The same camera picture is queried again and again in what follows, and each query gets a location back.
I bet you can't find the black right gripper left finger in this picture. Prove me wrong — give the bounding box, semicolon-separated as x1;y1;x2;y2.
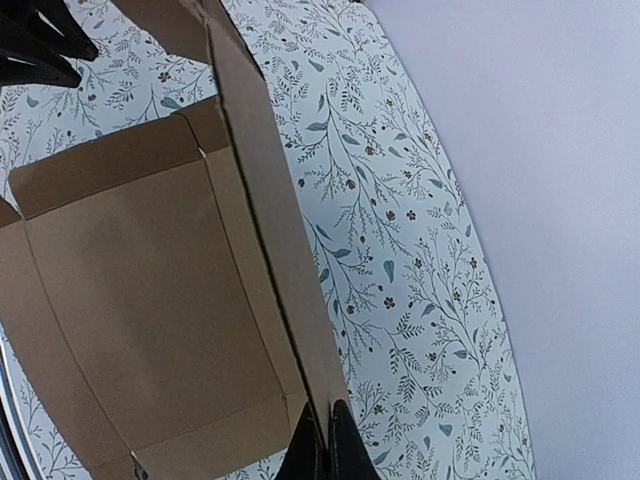
279;403;326;480

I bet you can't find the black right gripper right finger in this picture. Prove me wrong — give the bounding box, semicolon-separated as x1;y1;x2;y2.
329;399;380;480

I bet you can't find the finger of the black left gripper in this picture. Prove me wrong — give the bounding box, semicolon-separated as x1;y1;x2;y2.
1;1;99;61
1;50;81;88

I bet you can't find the brown cardboard paper box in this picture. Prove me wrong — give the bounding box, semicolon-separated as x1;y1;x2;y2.
1;1;346;479

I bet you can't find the floral patterned table mat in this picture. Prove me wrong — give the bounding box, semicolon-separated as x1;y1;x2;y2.
1;1;536;479

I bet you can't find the aluminium front rail frame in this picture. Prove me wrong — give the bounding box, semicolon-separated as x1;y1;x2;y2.
1;330;42;479

